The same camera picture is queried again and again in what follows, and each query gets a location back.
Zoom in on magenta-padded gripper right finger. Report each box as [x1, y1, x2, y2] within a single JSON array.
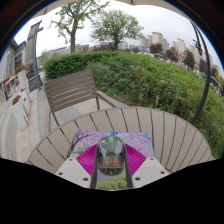
[[122, 143, 170, 190]]

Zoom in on beige patio umbrella canopy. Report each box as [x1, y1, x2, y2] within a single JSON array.
[[31, 0, 189, 19]]

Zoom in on flower landscape print mouse pad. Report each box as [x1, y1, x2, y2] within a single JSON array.
[[68, 130, 156, 192]]

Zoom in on thin-trunked sparse tree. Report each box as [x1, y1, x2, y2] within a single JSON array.
[[49, 0, 111, 54]]

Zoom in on brown slatted outdoor chair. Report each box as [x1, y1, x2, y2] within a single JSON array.
[[43, 69, 118, 135]]

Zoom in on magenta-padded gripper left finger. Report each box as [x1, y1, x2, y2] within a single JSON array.
[[54, 143, 101, 190]]

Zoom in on round leafy green tree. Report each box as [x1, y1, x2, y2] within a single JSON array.
[[89, 9, 145, 51]]

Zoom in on dark curved umbrella pole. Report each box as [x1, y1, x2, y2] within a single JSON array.
[[189, 21, 212, 125]]

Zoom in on transparent grey computer mouse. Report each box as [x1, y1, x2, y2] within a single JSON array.
[[96, 135, 127, 177]]

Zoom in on tall grey sign pillar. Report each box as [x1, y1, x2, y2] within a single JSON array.
[[24, 20, 45, 93]]

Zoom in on white planter with flowers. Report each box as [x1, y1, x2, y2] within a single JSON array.
[[11, 93, 32, 132], [14, 64, 30, 92]]

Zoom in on distant apartment buildings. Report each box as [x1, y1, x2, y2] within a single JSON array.
[[138, 31, 215, 69]]

